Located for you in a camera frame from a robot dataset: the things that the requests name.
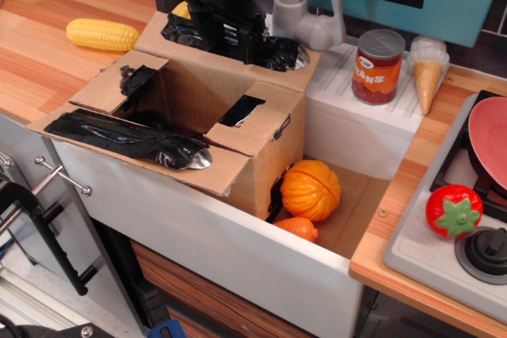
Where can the black stove knob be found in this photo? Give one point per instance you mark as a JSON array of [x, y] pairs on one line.
[[482, 255]]

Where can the grey toy faucet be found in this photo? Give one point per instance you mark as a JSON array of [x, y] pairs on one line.
[[293, 20]]

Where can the orange beans can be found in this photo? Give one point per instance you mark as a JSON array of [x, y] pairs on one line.
[[377, 66]]

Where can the yellow toy corn cob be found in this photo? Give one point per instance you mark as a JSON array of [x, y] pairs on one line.
[[102, 34]]

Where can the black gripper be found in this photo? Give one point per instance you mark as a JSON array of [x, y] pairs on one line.
[[211, 17]]

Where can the metal drawer handle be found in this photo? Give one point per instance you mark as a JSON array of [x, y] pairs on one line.
[[59, 171]]

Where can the pink plate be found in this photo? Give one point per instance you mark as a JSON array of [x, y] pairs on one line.
[[487, 132]]

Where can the white toy sink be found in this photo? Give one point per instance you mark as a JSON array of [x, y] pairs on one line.
[[214, 222]]

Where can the black metal clamp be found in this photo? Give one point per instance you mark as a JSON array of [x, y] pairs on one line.
[[20, 200]]

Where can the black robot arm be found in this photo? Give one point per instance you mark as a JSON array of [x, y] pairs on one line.
[[181, 30]]

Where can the red toy tomato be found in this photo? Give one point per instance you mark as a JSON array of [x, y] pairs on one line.
[[454, 211]]

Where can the orange toy carrot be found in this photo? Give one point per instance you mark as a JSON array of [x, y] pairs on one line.
[[299, 226]]

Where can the toy ice cream cone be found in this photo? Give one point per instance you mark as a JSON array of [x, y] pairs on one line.
[[428, 59]]

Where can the orange toy pumpkin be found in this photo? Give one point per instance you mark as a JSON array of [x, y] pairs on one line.
[[311, 189]]

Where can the taped cardboard box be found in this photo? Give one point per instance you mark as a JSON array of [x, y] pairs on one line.
[[251, 118]]

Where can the grey toy stove top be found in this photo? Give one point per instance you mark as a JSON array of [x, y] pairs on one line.
[[416, 251]]

